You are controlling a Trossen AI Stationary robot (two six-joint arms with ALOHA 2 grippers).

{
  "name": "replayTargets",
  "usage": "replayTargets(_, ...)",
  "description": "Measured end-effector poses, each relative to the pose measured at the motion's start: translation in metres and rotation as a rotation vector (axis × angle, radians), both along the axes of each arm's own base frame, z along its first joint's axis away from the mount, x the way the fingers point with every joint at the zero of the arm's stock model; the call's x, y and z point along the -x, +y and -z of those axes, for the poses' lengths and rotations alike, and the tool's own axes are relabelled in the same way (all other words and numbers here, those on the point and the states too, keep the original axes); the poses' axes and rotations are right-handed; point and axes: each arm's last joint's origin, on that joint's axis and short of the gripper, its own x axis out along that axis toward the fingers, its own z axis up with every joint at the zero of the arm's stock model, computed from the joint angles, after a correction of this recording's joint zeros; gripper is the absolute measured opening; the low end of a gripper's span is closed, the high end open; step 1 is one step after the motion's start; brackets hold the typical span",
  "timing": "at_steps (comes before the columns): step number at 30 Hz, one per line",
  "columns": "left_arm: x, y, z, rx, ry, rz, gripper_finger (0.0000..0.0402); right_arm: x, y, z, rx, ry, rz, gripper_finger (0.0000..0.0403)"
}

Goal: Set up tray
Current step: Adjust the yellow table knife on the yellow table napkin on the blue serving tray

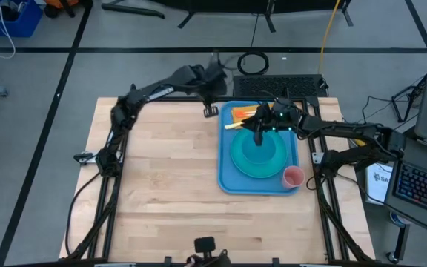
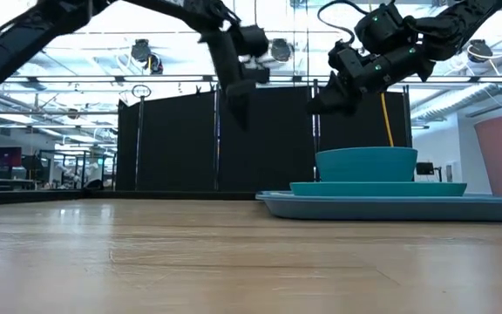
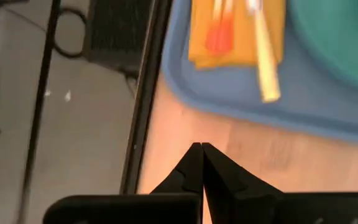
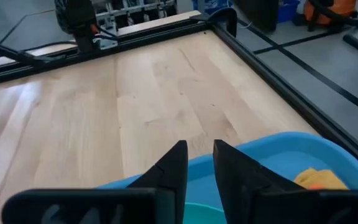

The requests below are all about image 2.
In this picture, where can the blue plastic tray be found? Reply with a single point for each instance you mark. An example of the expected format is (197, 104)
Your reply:
(364, 209)

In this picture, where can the teal plate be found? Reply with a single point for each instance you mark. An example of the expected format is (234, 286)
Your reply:
(377, 189)

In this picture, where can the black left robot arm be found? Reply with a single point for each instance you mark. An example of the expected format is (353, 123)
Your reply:
(37, 30)

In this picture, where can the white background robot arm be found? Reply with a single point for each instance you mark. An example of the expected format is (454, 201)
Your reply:
(64, 169)

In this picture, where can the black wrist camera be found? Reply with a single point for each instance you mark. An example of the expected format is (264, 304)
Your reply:
(257, 74)
(344, 56)

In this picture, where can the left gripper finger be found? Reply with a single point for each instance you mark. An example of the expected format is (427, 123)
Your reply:
(240, 109)

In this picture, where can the monitor with red screen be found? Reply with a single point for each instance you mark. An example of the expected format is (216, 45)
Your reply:
(7, 157)

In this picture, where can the black room divider screen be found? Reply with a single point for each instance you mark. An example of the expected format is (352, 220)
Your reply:
(177, 148)

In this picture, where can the black monitor on stand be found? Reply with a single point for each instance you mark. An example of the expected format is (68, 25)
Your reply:
(424, 168)

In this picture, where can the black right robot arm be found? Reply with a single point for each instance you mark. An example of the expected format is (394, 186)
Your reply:
(460, 22)

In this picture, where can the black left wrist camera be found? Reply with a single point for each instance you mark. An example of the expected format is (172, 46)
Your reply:
(257, 74)

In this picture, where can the blue bowl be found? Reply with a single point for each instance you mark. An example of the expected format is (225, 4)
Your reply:
(366, 163)

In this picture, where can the black metal table frame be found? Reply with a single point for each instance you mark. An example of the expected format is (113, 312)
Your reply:
(103, 195)

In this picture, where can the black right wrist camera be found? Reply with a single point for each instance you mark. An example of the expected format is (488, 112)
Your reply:
(344, 56)

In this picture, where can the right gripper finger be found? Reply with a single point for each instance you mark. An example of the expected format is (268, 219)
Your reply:
(334, 98)

